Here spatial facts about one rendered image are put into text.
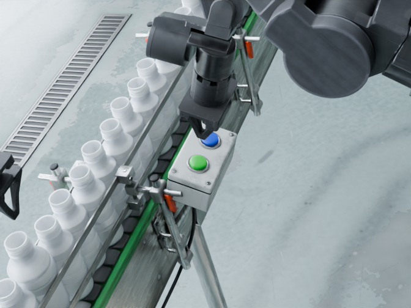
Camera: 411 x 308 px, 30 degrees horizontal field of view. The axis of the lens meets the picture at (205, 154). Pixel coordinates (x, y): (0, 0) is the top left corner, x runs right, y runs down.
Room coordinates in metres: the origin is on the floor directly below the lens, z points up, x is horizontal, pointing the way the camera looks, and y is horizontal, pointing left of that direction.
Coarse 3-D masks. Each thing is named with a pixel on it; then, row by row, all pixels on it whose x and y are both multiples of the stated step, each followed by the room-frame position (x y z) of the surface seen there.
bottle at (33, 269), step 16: (16, 240) 0.85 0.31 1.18; (16, 256) 0.82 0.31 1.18; (32, 256) 0.82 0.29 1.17; (48, 256) 0.83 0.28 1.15; (16, 272) 0.81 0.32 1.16; (32, 272) 0.80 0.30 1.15; (48, 272) 0.81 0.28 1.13; (32, 288) 0.80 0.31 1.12; (48, 288) 0.81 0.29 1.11; (64, 288) 0.83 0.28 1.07; (48, 304) 0.80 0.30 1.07; (64, 304) 0.82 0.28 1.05
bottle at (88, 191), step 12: (72, 168) 1.00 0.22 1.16; (84, 168) 1.00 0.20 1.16; (72, 180) 0.97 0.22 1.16; (84, 180) 0.97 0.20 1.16; (96, 180) 0.99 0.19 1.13; (72, 192) 0.99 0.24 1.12; (84, 192) 0.97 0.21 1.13; (96, 192) 0.97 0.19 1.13; (84, 204) 0.96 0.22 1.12; (96, 204) 0.96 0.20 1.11; (108, 204) 0.97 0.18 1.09; (108, 216) 0.96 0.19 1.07; (96, 228) 0.96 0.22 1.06; (108, 228) 0.96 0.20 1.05; (120, 228) 0.97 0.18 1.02
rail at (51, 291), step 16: (176, 80) 1.24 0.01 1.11; (144, 128) 1.11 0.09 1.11; (160, 144) 1.14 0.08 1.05; (128, 160) 1.04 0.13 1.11; (144, 176) 1.07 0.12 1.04; (112, 192) 0.98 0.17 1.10; (128, 208) 1.00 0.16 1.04; (80, 240) 0.88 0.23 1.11; (64, 272) 0.83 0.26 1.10; (80, 288) 0.84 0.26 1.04
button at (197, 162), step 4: (192, 156) 0.99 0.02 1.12; (196, 156) 0.99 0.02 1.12; (200, 156) 0.99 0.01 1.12; (192, 160) 0.98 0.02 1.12; (196, 160) 0.98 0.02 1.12; (200, 160) 0.98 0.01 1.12; (204, 160) 0.98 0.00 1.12; (192, 164) 0.97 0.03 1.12; (196, 164) 0.97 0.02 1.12; (200, 164) 0.97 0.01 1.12; (204, 164) 0.97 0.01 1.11; (196, 168) 0.97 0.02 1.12; (200, 168) 0.96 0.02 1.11; (204, 168) 0.97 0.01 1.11
